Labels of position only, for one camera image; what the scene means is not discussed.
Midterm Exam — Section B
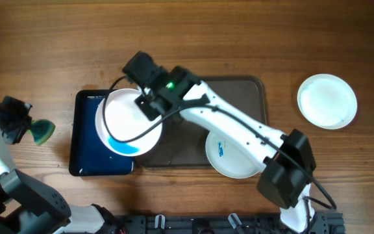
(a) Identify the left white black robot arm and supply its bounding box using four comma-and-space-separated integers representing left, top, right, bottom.
0, 96, 121, 233

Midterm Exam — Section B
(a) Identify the dark brown serving tray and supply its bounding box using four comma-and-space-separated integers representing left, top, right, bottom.
135, 75, 268, 169

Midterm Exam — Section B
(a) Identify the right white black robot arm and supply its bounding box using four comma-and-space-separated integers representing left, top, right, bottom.
123, 51, 337, 233

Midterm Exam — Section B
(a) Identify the blue water tray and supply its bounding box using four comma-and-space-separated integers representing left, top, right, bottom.
69, 90, 134, 177

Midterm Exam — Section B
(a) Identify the white plate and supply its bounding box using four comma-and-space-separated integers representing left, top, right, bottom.
297, 73, 358, 130
95, 88, 162, 157
205, 132, 259, 179

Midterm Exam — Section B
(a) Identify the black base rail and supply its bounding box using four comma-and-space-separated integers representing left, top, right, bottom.
118, 213, 346, 234

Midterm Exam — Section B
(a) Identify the green yellow sponge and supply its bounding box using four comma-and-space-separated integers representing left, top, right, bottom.
30, 119, 56, 146

